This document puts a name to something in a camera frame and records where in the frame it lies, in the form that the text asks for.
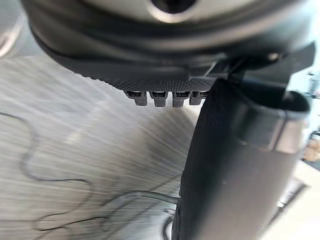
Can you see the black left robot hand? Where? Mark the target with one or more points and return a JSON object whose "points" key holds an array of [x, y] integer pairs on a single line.
{"points": [[155, 55]]}

